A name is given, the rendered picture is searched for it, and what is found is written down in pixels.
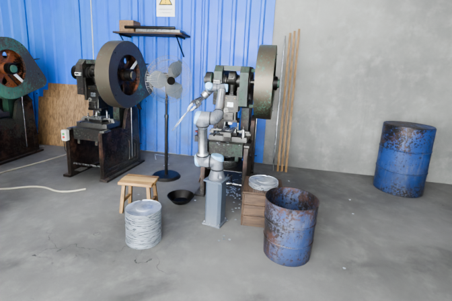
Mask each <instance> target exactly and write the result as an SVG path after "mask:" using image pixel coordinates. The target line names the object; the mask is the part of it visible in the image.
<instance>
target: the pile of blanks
mask: <svg viewBox="0 0 452 301"><path fill-rule="evenodd" d="M125 223H126V224H125V229H126V244H127V245H128V246H129V247H130V248H132V249H148V248H151V247H154V246H155V245H157V244H158V243H159V242H160V240H161V210H160V211H158V213H156V214H153V215H150V216H144V217H136V216H131V215H129V214H127V213H126V211H125Z"/></svg>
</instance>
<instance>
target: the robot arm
mask: <svg viewBox="0 0 452 301"><path fill-rule="evenodd" d="M228 89H229V86H228V84H220V83H211V82H207V83H206V84H205V90H204V91H203V92H202V93H201V94H200V95H201V97H198V98H196V99H195V100H192V101H191V102H190V104H189V106H188V109H187V111H188V110H189V109H190V108H191V106H193V103H194V104H195V105H196V106H193V108H191V110H189V112H191V111H193V110H195V109H197V108H199V107H200V106H201V105H202V104H201V102H202V101H203V100H204V99H207V98H209V96H210V95H211V94H212V93H213V92H214V91H218V93H217V100H216V104H215V109H214V110H213V112H203V111H197V112H196V113H195V117H194V124H196V127H197V128H198V152H197V153H196V154H195V156H194V162H195V165H196V166H197V167H211V172H210V173H209V179H210V180H211V181H222V180H224V179H225V175H224V172H223V163H224V157H223V155H220V154H218V153H213V154H211V155H209V152H208V151H207V128H208V127H209V125H215V124H218V123H219V122H220V121H221V120H222V118H223V115H224V111H223V107H224V102H225V93H226V92H228Z"/></svg>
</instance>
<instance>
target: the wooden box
mask: <svg viewBox="0 0 452 301"><path fill-rule="evenodd" d="M249 178H250V177H248V176H246V178H245V182H244V187H243V195H242V205H241V225H244V226H255V227H261V228H264V211H265V201H266V196H265V194H266V192H267V191H264V190H263V191H261V190H257V189H254V188H252V187H250V186H249ZM277 180H278V187H282V186H283V185H282V181H281V179H277Z"/></svg>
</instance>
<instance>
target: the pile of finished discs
mask: <svg viewBox="0 0 452 301"><path fill-rule="evenodd" d="M249 186H250V187H252V188H254V189H257V190H261V191H263V190H264V191H268V190H269V189H272V188H276V187H278V180H277V179H276V178H274V177H271V176H265V175H253V176H251V177H250V178H249Z"/></svg>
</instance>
